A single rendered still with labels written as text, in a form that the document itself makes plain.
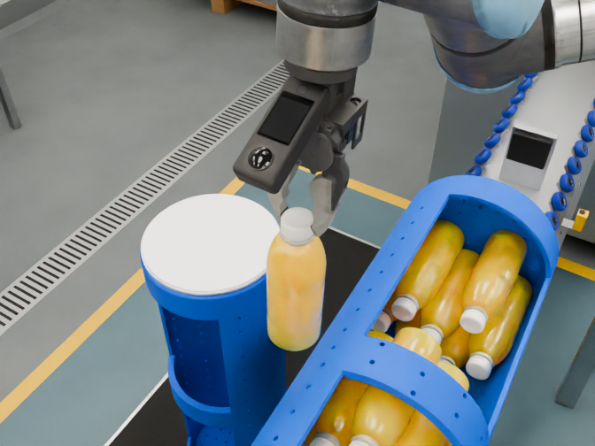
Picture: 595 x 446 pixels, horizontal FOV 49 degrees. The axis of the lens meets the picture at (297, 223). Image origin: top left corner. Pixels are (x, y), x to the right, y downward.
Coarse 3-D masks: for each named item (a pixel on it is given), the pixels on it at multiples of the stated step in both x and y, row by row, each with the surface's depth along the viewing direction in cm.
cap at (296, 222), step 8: (296, 208) 75; (304, 208) 75; (288, 216) 74; (296, 216) 74; (304, 216) 74; (312, 216) 74; (288, 224) 73; (296, 224) 73; (304, 224) 73; (288, 232) 73; (296, 232) 73; (304, 232) 73; (312, 232) 74; (296, 240) 74
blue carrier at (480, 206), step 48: (432, 192) 116; (480, 192) 111; (480, 240) 123; (528, 240) 117; (384, 288) 98; (336, 336) 94; (528, 336) 104; (336, 384) 86; (384, 384) 84; (432, 384) 85; (480, 384) 111; (288, 432) 82; (480, 432) 88
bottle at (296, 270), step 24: (288, 240) 74; (312, 240) 75; (288, 264) 75; (312, 264) 76; (288, 288) 77; (312, 288) 78; (288, 312) 80; (312, 312) 81; (288, 336) 84; (312, 336) 85
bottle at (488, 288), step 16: (496, 240) 116; (512, 240) 115; (480, 256) 115; (496, 256) 112; (512, 256) 113; (480, 272) 111; (496, 272) 110; (512, 272) 111; (464, 288) 111; (480, 288) 108; (496, 288) 108; (464, 304) 109; (480, 304) 107; (496, 304) 107
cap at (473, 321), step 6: (468, 312) 106; (474, 312) 106; (480, 312) 106; (462, 318) 106; (468, 318) 105; (474, 318) 105; (480, 318) 105; (462, 324) 107; (468, 324) 106; (474, 324) 106; (480, 324) 105; (468, 330) 107; (474, 330) 107; (480, 330) 106
